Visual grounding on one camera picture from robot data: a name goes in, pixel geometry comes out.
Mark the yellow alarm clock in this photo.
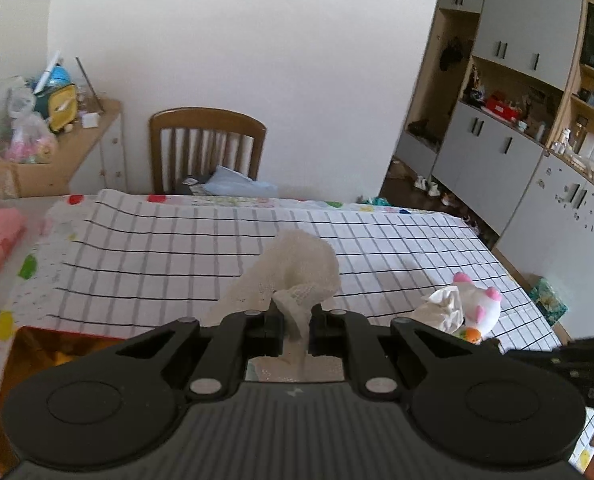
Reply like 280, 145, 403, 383
48, 84, 78, 133

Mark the brown wooden chair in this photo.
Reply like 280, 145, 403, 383
148, 106, 267, 195

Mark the large wooden wall cabinet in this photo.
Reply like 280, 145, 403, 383
395, 0, 594, 338

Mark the red storage box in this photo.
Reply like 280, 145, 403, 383
0, 326, 122, 477

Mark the small white cube box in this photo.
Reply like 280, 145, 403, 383
80, 112, 100, 129

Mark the white black checkered tablecloth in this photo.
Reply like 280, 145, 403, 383
47, 190, 558, 350

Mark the blue cushion on chair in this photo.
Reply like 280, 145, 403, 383
204, 166, 279, 198

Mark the white tissue cloth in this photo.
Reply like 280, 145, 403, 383
410, 285, 464, 334

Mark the white pink plush toy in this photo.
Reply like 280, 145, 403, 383
453, 272, 502, 344

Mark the clear plastic bag with items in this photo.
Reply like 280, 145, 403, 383
6, 112, 58, 164

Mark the white knitted cloth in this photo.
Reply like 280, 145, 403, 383
203, 230, 344, 382

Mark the wooden side cabinet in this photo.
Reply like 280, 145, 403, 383
0, 97, 128, 206

